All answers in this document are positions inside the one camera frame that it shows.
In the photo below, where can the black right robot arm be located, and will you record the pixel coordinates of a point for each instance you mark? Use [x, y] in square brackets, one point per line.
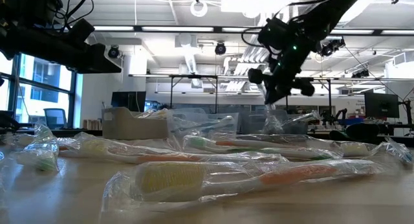
[333, 10]

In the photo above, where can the long ceiling light strip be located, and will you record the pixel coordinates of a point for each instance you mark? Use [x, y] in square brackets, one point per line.
[178, 28]

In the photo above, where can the black background robot arm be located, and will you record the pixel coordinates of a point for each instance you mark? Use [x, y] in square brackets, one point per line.
[336, 115]

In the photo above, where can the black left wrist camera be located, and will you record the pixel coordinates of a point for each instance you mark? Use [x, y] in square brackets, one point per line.
[82, 29]

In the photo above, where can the large window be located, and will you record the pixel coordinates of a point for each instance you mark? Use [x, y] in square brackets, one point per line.
[45, 88]

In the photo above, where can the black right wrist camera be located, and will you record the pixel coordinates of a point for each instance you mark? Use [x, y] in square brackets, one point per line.
[275, 33]

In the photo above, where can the black ceiling spotlight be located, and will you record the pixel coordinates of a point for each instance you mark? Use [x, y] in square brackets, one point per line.
[113, 51]
[220, 48]

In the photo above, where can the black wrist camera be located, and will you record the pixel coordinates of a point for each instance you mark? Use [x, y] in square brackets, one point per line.
[275, 33]
[82, 29]

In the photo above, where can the dark desk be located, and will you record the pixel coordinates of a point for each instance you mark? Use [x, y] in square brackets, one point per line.
[81, 132]

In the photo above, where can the row of brown books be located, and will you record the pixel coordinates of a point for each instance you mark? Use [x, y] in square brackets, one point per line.
[92, 124]

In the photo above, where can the black office chair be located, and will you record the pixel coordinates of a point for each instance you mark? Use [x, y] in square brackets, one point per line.
[55, 118]

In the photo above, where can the clear plastic bin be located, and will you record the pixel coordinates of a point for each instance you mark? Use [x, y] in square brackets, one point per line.
[194, 115]

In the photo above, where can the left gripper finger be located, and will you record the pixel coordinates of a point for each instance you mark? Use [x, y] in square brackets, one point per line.
[100, 63]

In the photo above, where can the black chair back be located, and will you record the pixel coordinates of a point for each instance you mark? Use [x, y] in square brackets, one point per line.
[362, 130]

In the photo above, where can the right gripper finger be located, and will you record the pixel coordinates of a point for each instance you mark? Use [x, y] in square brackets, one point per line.
[270, 94]
[281, 91]

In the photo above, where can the grey translucent plastic bin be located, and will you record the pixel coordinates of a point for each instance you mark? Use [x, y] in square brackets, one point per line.
[255, 122]

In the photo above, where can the white plastic bin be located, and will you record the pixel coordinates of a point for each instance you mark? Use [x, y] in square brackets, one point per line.
[129, 125]

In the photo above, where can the black monitor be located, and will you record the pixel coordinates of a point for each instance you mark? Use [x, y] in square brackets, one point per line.
[381, 105]
[128, 101]

